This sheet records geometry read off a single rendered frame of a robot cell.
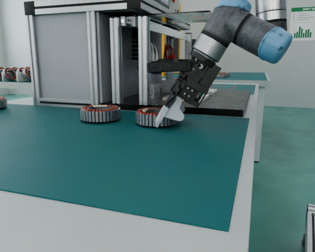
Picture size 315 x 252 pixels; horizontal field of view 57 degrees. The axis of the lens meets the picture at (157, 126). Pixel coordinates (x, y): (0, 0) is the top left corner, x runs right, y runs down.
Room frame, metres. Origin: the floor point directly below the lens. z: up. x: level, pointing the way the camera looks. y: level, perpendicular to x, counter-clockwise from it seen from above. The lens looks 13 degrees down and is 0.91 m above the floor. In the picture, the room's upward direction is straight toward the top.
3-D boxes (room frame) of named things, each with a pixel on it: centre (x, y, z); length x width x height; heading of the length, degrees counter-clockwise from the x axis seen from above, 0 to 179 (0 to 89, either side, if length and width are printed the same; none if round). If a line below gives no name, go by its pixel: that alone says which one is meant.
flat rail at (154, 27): (1.27, -0.06, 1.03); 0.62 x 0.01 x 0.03; 161
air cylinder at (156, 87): (1.17, 0.02, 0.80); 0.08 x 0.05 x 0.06; 161
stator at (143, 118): (0.76, 0.00, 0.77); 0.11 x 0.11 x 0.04
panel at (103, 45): (1.32, 0.09, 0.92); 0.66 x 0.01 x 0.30; 161
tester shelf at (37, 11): (1.34, 0.15, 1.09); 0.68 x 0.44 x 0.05; 161
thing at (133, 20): (1.07, 0.09, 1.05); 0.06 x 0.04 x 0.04; 161
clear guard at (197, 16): (1.10, -0.10, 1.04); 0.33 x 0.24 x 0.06; 71
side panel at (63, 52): (1.06, 0.33, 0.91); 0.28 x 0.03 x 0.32; 71
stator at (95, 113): (0.81, 0.16, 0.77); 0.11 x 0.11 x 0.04
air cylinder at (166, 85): (1.40, -0.06, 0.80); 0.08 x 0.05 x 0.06; 161
